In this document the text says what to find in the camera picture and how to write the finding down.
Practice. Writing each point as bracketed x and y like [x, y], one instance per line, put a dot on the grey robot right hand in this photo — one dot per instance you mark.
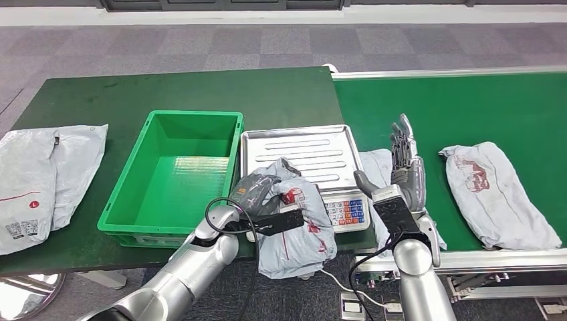
[414, 181]

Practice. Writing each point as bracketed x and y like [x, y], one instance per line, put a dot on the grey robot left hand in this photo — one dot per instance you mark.
[254, 192]

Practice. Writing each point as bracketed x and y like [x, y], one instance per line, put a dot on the grey parcel with red print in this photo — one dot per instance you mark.
[496, 199]
[376, 164]
[297, 248]

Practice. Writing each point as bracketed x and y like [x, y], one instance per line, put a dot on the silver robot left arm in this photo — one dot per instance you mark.
[186, 274]

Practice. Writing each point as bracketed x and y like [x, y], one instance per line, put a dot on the green conveyor belt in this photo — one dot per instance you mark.
[487, 106]

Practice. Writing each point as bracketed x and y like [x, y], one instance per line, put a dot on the metal floor socket box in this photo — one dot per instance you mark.
[392, 308]
[553, 308]
[353, 306]

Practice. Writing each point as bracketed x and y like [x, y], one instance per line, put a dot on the plain grey parcel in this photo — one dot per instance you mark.
[79, 166]

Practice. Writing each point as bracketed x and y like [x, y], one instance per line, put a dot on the grey parcel with QR code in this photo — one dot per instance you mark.
[26, 188]

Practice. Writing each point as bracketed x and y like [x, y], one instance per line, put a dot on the white scale with steel tray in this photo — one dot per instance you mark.
[305, 146]

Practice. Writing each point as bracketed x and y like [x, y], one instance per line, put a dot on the green plastic crate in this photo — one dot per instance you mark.
[177, 188]

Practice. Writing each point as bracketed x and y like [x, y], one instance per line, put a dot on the white table foot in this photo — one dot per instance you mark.
[106, 279]

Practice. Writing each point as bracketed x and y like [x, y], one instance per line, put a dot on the round chrome base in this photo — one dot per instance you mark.
[26, 297]

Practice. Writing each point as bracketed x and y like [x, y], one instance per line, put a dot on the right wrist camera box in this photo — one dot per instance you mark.
[396, 215]

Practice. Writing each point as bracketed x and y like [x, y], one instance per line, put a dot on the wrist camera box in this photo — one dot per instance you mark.
[283, 221]
[396, 215]

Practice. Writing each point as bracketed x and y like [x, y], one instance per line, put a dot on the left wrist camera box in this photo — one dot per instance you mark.
[283, 221]

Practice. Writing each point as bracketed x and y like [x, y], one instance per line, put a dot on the dark wall base panel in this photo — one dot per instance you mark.
[221, 4]

